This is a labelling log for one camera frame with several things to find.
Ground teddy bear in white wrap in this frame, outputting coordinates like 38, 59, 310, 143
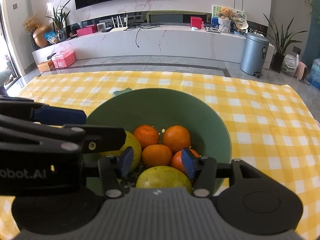
217, 7, 233, 33

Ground blue water jug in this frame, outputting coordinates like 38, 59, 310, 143
307, 58, 320, 88

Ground painted paper fan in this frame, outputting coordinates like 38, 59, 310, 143
231, 10, 249, 34

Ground bronze vase with dried flowers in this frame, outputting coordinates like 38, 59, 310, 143
22, 15, 52, 48

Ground olive green long speaker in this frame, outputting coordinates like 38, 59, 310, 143
147, 10, 210, 25

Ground green cushioned chair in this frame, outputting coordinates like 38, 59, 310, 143
0, 70, 12, 88

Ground large yellow-green pomelo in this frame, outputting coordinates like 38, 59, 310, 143
136, 165, 193, 193

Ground plant in glass vase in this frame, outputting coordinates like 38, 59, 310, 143
45, 0, 72, 42

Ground grey pedal bin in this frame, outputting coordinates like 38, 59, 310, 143
239, 32, 270, 77

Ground white marble television console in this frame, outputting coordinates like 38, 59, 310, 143
32, 24, 275, 67

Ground black cable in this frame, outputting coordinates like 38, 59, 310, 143
135, 24, 160, 48

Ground pink space heater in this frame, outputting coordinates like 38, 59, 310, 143
294, 62, 308, 80

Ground blue snack packet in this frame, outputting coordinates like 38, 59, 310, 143
44, 31, 60, 44

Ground orange tangerine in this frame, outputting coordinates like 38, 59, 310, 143
141, 144, 173, 168
171, 149, 200, 175
162, 125, 191, 154
133, 125, 160, 149

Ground long-leaf potted plant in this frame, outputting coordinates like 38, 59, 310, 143
263, 14, 308, 73

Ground white plastic bag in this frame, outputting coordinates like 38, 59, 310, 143
281, 54, 300, 76

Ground orange cardboard box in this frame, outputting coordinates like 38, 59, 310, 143
37, 60, 55, 72

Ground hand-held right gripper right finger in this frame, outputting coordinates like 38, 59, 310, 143
182, 148, 265, 198

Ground green colander bowl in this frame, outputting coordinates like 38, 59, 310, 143
84, 87, 232, 197

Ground painted picture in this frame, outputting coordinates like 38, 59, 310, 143
211, 5, 238, 28

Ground magenta box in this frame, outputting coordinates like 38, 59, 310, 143
76, 25, 97, 36

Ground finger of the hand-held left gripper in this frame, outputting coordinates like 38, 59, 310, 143
0, 114, 127, 155
0, 95, 87, 126

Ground pink storage boxes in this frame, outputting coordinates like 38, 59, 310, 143
51, 49, 75, 68

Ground white router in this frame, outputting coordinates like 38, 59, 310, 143
110, 15, 129, 32

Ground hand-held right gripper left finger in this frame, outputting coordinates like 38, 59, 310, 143
84, 147, 134, 198

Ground yellow checkered tablecloth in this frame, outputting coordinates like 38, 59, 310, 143
0, 70, 320, 233

